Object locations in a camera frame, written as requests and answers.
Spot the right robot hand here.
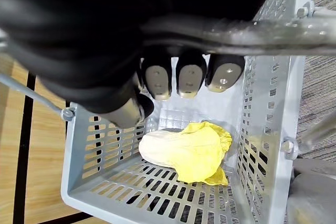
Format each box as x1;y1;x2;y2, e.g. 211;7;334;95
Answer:
0;0;286;130

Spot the grey plastic slotted basket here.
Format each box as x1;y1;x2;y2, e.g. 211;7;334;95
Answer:
60;0;315;224

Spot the yellow napa cabbage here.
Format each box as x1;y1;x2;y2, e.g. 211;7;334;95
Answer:
138;121;233;186

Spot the grey robot foot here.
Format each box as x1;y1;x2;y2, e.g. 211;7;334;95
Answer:
285;157;336;224

